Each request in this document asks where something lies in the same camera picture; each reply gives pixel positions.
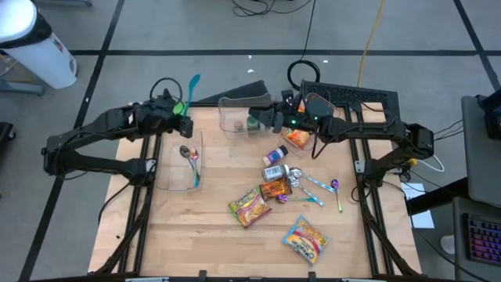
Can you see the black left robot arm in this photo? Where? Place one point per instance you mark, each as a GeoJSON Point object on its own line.
{"type": "Point", "coordinates": [98, 125]}

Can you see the orange ramen packet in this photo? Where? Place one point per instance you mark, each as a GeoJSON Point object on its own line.
{"type": "Point", "coordinates": [296, 138]}

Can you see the backlit keyboard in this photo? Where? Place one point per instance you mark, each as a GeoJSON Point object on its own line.
{"type": "Point", "coordinates": [483, 239]}

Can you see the small clear glass jar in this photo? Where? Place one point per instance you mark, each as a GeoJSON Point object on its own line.
{"type": "Point", "coordinates": [238, 125]}

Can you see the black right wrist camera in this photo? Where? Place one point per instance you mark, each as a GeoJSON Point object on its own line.
{"type": "Point", "coordinates": [287, 97]}

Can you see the clear plastic bin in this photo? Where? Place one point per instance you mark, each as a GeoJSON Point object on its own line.
{"type": "Point", "coordinates": [235, 109]}
{"type": "Point", "coordinates": [336, 113]}
{"type": "Point", "coordinates": [172, 176]}

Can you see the grey metal stand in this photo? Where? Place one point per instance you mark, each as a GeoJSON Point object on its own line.
{"type": "Point", "coordinates": [23, 89]}

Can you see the green plastic bowl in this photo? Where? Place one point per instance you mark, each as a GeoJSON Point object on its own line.
{"type": "Point", "coordinates": [179, 108]}

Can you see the silver label spice jar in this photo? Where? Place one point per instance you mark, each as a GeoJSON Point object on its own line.
{"type": "Point", "coordinates": [275, 171]}

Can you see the lime chili shrimp ramen packet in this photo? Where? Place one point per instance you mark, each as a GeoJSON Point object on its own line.
{"type": "Point", "coordinates": [249, 207]}

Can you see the white trash bin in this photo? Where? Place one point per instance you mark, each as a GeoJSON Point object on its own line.
{"type": "Point", "coordinates": [43, 58]}

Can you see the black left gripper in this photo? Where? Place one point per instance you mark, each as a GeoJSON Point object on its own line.
{"type": "Point", "coordinates": [158, 115]}

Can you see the black desk device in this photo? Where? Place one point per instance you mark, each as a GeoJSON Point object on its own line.
{"type": "Point", "coordinates": [492, 117]}

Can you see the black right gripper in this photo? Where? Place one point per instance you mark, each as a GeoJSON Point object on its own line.
{"type": "Point", "coordinates": [293, 119]}

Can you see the black metal spoon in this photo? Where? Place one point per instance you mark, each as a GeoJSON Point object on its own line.
{"type": "Point", "coordinates": [184, 151]}

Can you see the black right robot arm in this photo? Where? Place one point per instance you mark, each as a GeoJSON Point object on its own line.
{"type": "Point", "coordinates": [372, 131]}

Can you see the dark orange snack packet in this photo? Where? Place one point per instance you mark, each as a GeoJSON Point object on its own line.
{"type": "Point", "coordinates": [275, 189]}

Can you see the silver foil item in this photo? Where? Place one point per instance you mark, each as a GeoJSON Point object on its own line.
{"type": "Point", "coordinates": [293, 181]}

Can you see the blue beef ramen packet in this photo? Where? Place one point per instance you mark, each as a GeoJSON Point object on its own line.
{"type": "Point", "coordinates": [306, 239]}

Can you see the black floor object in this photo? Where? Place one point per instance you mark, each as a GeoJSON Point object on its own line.
{"type": "Point", "coordinates": [6, 135]}

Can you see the blue label spice jar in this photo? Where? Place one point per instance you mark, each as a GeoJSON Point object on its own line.
{"type": "Point", "coordinates": [274, 156]}

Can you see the black flat panel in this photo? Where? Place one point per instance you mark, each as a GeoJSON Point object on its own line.
{"type": "Point", "coordinates": [246, 91]}

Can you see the white paper sheet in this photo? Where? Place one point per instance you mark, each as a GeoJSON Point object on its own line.
{"type": "Point", "coordinates": [422, 219]}

